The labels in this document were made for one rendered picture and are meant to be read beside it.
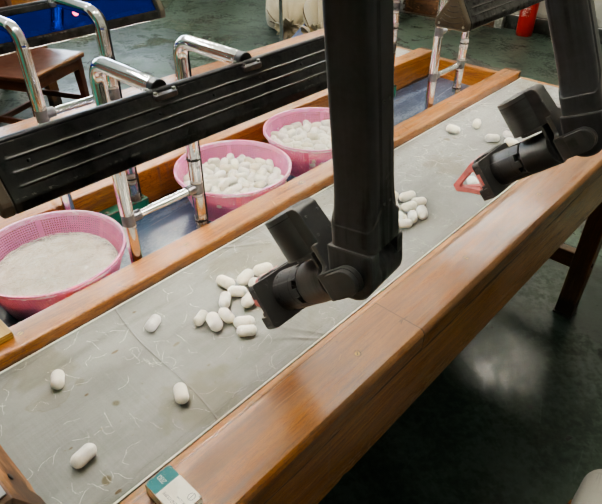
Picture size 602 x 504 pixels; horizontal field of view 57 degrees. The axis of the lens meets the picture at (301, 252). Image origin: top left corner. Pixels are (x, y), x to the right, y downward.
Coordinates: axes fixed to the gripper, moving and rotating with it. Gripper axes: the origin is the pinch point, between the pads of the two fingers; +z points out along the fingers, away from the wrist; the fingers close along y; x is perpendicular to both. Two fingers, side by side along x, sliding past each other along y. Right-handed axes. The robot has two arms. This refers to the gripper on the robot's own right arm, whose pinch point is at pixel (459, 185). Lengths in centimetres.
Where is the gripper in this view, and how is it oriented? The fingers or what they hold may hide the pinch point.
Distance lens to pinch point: 106.6
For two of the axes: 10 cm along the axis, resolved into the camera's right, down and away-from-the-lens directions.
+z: -5.5, 2.2, 8.1
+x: 5.0, 8.6, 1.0
